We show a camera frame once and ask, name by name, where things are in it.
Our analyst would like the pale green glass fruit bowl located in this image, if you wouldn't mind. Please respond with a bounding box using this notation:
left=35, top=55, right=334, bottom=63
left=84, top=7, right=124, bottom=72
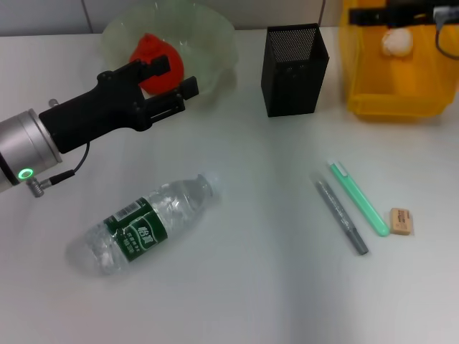
left=98, top=0, right=240, bottom=105

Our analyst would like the yellow plastic bin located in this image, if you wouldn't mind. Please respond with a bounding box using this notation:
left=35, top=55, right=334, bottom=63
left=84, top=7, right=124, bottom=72
left=338, top=0, right=459, bottom=121

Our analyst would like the white paper ball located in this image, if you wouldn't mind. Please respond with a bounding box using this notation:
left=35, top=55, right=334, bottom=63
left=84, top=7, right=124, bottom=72
left=380, top=27, right=414, bottom=59

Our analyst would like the beige eraser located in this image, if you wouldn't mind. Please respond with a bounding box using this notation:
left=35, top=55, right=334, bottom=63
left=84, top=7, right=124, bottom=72
left=388, top=207, right=417, bottom=237

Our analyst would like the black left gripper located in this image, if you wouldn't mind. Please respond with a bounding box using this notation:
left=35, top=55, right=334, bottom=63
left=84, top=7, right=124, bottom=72
left=38, top=55, right=199, bottom=155

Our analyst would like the orange fruit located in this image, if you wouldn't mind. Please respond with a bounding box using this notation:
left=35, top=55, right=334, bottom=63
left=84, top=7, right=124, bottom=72
left=128, top=32, right=186, bottom=96

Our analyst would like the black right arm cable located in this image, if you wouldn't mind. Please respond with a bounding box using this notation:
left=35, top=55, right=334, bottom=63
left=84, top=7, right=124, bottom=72
left=435, top=14, right=459, bottom=60

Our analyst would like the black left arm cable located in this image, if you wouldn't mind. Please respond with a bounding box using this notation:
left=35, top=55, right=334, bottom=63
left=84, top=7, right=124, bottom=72
left=35, top=141, right=91, bottom=188

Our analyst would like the black mesh pen holder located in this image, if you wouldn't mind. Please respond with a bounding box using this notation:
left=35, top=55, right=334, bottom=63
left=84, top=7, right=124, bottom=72
left=260, top=22, right=331, bottom=118

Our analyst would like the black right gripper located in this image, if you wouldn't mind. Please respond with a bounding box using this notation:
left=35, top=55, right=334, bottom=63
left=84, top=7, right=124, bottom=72
left=349, top=0, right=437, bottom=28

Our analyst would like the grey marker pen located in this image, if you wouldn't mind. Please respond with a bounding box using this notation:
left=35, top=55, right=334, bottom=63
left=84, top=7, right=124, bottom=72
left=309, top=171, right=371, bottom=257

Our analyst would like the green pen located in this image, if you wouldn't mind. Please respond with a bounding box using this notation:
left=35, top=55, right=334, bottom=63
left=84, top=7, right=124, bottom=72
left=326, top=157, right=392, bottom=239

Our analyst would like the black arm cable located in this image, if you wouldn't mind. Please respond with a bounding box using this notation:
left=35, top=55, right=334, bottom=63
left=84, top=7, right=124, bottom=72
left=435, top=14, right=459, bottom=60
left=35, top=141, right=91, bottom=188

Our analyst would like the clear green-label water bottle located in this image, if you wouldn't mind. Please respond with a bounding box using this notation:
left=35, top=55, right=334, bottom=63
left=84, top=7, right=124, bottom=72
left=66, top=171, right=222, bottom=277

